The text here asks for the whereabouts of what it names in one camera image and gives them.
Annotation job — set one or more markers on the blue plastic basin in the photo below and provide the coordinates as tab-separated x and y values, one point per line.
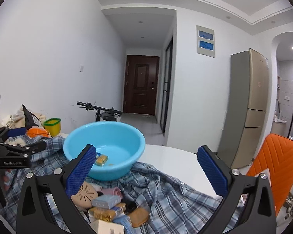
123	144

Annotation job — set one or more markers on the black glass sliding door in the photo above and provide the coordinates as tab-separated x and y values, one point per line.
166	85

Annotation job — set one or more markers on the gold foil pack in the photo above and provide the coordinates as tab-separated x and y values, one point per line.
107	214

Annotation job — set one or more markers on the orange chair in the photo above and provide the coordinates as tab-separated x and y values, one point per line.
276	155

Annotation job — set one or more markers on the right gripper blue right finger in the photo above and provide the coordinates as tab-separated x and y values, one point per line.
215	169

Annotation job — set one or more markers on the light blue wipes packet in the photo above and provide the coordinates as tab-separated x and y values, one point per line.
125	221

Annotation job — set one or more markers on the beige round vented case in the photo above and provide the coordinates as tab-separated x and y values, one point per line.
84	197

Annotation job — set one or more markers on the gold refrigerator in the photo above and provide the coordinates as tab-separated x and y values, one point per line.
246	110

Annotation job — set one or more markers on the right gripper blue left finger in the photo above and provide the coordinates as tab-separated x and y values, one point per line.
77	170

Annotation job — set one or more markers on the grey starred small box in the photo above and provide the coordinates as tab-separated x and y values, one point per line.
106	201

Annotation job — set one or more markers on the white barcode cardboard box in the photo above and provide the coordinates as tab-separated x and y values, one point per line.
103	227

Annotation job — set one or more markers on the orange soap bar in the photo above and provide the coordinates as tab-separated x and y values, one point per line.
139	217

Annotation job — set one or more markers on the yellow green-rimmed container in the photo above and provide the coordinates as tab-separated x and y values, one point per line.
53	126

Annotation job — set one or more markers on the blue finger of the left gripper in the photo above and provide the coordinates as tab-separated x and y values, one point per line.
28	149
12	132

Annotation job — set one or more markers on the black snack bag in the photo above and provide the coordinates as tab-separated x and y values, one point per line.
30	119

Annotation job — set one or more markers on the blue plaid shirt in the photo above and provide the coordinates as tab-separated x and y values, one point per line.
174	207

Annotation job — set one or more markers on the dark brown door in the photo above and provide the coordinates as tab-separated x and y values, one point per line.
140	87

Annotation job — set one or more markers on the wall electrical panel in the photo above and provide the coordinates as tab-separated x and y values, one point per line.
205	41

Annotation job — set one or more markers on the white black fuzzy knit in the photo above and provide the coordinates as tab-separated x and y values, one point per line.
16	141

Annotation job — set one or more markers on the orange snack bag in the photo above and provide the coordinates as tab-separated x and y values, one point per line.
37	131

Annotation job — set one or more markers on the white light switch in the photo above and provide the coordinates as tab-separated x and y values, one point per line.
81	68

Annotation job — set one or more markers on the pink roll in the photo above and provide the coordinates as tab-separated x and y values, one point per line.
112	191

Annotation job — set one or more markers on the black bicycle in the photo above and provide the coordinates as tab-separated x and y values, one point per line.
102	114

